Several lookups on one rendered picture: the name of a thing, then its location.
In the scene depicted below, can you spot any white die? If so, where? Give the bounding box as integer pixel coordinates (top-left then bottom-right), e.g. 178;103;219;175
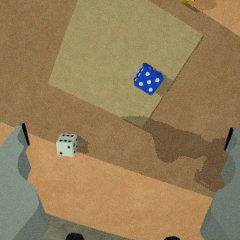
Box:
56;133;78;157

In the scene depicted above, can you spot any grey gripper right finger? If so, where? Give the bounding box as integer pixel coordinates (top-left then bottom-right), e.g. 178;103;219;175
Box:
200;128;240;240

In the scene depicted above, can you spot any blue die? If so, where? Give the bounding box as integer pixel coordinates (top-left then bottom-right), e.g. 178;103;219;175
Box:
134;63;164;95

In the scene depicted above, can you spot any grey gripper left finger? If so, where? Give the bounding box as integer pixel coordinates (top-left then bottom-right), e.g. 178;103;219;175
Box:
0;123;49;240

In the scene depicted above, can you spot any tan square mat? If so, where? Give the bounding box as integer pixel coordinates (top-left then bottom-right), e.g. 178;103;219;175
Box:
48;0;203;127

